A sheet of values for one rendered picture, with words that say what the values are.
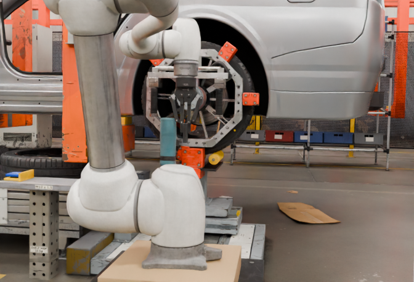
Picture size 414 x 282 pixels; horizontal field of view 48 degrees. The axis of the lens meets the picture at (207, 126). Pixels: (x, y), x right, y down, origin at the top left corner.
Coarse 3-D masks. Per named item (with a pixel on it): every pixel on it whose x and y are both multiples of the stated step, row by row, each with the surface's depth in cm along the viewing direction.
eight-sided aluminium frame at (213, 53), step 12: (168, 60) 258; (216, 60) 254; (240, 84) 253; (240, 96) 253; (240, 108) 254; (156, 120) 261; (240, 120) 254; (180, 144) 260; (192, 144) 259; (204, 144) 259
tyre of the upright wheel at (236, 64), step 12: (204, 48) 263; (216, 48) 262; (240, 72) 261; (144, 84) 270; (252, 84) 262; (144, 96) 270; (144, 108) 270; (252, 108) 262; (156, 132) 270; (228, 132) 264; (240, 132) 263; (216, 144) 265; (228, 144) 265
